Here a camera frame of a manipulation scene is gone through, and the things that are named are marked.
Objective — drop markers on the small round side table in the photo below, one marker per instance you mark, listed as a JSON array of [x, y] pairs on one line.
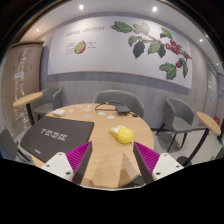
[[210, 125], [27, 100]]

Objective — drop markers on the black power adapter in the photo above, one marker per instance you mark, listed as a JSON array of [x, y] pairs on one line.
[[122, 109]]

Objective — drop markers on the yellow computer mouse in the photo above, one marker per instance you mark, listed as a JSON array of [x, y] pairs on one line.
[[122, 134]]

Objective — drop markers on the grey chair middle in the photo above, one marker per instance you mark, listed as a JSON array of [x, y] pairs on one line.
[[121, 97]]

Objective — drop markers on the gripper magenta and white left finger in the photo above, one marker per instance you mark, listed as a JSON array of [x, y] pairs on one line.
[[70, 166]]

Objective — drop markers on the black mouse pad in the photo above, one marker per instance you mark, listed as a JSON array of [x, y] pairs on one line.
[[52, 135]]

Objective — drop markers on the grey chair near left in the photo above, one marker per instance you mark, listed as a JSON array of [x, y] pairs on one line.
[[9, 149]]

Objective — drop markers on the grey chair right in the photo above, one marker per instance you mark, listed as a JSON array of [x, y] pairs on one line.
[[178, 117]]

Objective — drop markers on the small round side table right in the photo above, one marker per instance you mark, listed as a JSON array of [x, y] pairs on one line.
[[210, 125]]

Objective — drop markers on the small round side table left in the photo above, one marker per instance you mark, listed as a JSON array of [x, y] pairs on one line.
[[27, 100]]

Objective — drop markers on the white small box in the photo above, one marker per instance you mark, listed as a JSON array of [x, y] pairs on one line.
[[58, 113]]

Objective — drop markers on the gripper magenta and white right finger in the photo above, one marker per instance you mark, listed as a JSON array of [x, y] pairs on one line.
[[152, 165]]

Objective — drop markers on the round wooden table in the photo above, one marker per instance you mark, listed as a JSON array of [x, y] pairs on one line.
[[111, 165]]

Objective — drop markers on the grey chair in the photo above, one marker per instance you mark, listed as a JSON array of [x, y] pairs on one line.
[[9, 149], [178, 117], [50, 101], [121, 97]]

